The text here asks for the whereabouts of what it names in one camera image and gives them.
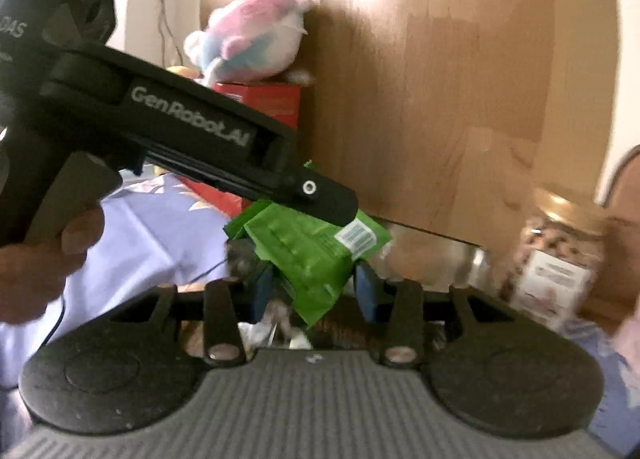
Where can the clear jar of nuts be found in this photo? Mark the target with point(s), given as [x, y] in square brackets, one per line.
[555, 264]

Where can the blue printed cloth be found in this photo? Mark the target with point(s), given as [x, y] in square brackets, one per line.
[150, 239]

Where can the yellow plush toy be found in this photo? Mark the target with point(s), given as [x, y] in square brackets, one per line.
[182, 71]

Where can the person's left hand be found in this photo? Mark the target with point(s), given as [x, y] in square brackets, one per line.
[35, 279]

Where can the pink and blue plush toy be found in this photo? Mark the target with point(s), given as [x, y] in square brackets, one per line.
[250, 39]

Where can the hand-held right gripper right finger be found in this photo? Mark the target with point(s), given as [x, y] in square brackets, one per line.
[365, 291]

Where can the red gift bag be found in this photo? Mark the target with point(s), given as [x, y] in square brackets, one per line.
[272, 104]

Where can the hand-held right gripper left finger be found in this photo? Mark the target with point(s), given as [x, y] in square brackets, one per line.
[263, 291]

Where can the wooden board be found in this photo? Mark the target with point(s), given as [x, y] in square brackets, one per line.
[450, 89]

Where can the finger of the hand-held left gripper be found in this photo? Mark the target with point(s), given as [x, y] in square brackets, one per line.
[325, 199]

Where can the green snack packet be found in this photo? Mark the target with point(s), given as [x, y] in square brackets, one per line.
[300, 259]

